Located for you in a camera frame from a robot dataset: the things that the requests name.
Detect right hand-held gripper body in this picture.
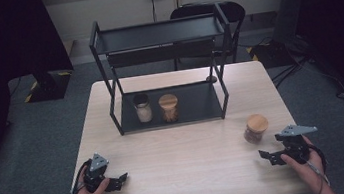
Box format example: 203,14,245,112
274,120,323,167

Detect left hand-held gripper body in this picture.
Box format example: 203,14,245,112
80,151,115,194

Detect black metal shelf rack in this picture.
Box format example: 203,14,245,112
85,1,244,140

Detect glass jar with cinnamon sticks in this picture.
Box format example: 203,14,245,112
157,92,181,125

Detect person's right hand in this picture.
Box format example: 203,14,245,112
277,133,331,194

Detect wooden-lidded jar with dark spice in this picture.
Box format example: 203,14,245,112
241,112,272,146

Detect black-lidded jar with white grains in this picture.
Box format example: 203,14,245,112
131,92,155,125

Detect black stand base striped tape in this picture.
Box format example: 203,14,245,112
20,68,75,104

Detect black floor box striped tape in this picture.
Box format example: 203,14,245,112
246,38,295,72

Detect black chair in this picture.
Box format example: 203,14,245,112
166,0,253,72

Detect right hand-held gripper black cable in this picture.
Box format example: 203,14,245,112
301,141,333,194

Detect black floor cables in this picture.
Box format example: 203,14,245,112
267,48,344,109

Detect black wall power cable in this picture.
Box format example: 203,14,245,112
148,0,159,23

